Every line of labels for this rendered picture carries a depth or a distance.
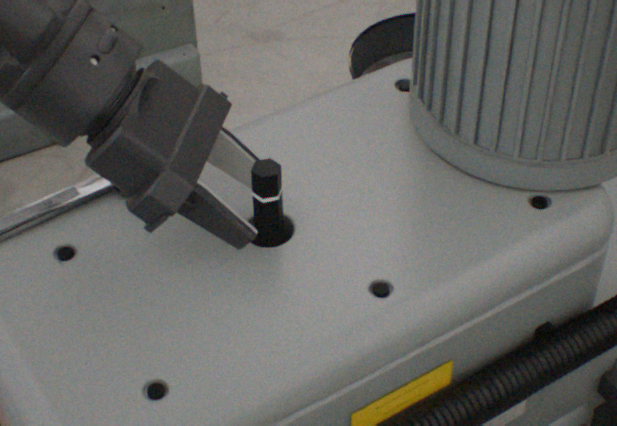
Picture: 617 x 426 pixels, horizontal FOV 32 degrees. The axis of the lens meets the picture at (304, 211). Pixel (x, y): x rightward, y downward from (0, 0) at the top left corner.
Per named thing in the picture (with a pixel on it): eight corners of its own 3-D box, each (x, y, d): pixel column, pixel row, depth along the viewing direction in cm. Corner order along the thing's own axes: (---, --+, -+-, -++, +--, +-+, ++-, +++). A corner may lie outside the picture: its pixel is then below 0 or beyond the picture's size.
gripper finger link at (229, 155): (281, 179, 79) (215, 128, 77) (256, 199, 81) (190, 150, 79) (287, 165, 80) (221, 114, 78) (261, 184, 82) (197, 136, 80)
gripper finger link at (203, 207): (237, 246, 77) (168, 196, 75) (263, 227, 75) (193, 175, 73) (231, 262, 76) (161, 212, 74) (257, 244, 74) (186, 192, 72)
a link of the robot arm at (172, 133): (182, 139, 84) (55, 44, 80) (254, 75, 77) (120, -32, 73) (125, 256, 75) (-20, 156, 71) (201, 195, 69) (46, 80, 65)
